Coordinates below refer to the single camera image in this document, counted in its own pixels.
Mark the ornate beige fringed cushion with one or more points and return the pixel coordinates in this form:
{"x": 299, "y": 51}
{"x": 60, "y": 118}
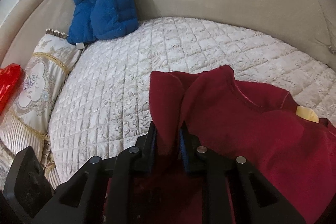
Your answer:
{"x": 36, "y": 82}

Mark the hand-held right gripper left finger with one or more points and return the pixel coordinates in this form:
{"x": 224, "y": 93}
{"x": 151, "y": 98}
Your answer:
{"x": 152, "y": 153}

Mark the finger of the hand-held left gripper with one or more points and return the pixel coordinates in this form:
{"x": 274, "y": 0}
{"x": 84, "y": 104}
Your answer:
{"x": 26, "y": 182}

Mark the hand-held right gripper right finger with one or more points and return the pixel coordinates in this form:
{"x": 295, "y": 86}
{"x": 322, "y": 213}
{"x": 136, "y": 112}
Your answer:
{"x": 185, "y": 153}

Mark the red plastic bag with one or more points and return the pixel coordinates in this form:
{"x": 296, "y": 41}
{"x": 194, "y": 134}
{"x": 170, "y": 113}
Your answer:
{"x": 8, "y": 85}

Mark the dark red sweater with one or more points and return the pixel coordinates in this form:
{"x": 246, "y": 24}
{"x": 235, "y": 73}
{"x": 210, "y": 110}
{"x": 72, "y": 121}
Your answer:
{"x": 236, "y": 134}

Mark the white quilted bed cover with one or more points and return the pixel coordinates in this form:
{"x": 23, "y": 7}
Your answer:
{"x": 118, "y": 69}

